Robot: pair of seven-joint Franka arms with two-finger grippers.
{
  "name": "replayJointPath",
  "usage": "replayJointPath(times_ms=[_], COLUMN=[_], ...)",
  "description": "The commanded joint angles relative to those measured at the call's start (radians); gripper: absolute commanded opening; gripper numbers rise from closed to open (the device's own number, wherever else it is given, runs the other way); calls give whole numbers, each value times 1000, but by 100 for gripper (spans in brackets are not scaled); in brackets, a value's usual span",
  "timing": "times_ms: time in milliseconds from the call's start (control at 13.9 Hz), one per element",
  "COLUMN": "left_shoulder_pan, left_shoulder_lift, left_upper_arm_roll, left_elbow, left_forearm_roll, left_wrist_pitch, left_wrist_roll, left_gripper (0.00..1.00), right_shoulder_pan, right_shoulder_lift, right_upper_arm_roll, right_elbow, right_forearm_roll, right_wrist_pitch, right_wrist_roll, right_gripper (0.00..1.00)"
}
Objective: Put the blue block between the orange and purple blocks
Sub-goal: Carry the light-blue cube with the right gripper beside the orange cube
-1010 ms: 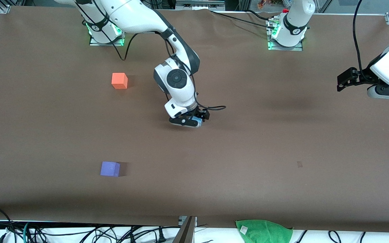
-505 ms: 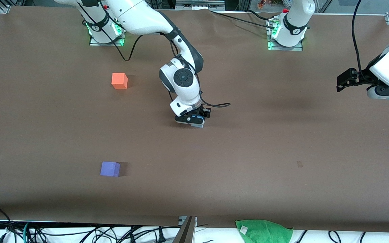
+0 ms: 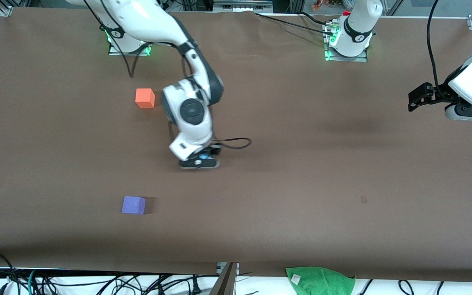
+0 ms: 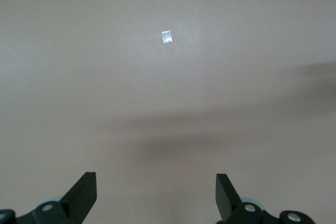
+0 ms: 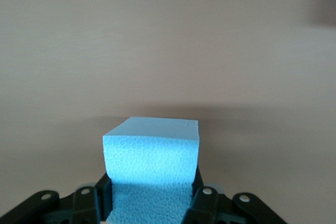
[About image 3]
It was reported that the orange foam block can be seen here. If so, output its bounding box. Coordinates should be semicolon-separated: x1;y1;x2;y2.
135;88;156;109

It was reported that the purple foam block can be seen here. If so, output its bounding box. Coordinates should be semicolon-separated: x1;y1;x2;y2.
122;196;146;215

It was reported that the green cloth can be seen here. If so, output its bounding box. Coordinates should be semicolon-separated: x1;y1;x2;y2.
285;266;356;295

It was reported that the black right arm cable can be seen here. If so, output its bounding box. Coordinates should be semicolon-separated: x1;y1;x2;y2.
82;0;252;150

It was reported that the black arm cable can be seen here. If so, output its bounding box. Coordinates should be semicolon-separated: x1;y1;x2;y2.
426;0;444;90
82;0;252;150

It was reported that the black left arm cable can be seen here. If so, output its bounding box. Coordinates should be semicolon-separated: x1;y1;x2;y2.
426;0;444;90

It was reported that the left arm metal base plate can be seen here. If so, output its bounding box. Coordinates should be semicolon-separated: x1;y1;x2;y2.
324;23;368;63

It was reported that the short black table cable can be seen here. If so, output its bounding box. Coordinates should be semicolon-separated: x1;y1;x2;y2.
300;11;333;25

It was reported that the aluminium profile post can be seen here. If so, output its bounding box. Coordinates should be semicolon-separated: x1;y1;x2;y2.
209;262;240;295

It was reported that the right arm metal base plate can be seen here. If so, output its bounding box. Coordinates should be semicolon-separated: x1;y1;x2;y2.
108;29;152;57

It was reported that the long black table cable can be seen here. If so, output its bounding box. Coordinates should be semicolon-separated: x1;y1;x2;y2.
254;11;337;36

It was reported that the metal frame rail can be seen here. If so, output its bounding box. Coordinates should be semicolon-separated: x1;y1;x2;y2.
213;0;273;13

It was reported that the teal cable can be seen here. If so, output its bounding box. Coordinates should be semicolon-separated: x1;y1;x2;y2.
27;270;40;295

